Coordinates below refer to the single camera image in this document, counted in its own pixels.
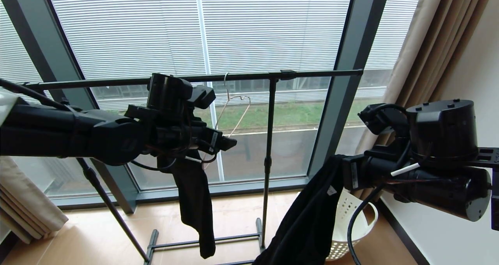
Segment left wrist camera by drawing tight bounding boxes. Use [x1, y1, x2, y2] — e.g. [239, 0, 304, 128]
[187, 85, 216, 110]

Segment black clothes rack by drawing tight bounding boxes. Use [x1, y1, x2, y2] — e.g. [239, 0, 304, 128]
[19, 69, 364, 265]

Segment pink clothes hanger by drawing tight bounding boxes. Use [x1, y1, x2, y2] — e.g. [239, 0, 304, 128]
[203, 73, 251, 170]

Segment white laundry basket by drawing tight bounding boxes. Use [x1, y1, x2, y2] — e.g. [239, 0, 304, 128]
[326, 189, 379, 261]

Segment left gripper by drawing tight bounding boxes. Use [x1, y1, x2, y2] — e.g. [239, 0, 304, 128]
[156, 121, 237, 156]

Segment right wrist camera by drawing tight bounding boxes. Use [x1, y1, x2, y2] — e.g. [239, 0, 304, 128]
[358, 103, 410, 137]

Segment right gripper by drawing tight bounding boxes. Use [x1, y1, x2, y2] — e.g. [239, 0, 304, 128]
[342, 152, 492, 222]

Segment window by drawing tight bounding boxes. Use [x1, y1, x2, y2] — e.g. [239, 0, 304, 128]
[0, 0, 425, 209]

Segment black short-sleeved shirt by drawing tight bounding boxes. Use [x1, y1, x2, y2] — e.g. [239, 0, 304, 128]
[253, 155, 347, 265]

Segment black shorts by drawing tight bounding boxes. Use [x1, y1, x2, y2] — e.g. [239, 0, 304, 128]
[157, 150, 216, 259]

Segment beige curtain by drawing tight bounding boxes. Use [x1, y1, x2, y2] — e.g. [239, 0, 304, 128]
[0, 158, 69, 244]
[351, 0, 495, 203]

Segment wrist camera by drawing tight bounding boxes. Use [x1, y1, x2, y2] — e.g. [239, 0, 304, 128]
[358, 103, 410, 137]
[187, 85, 216, 110]

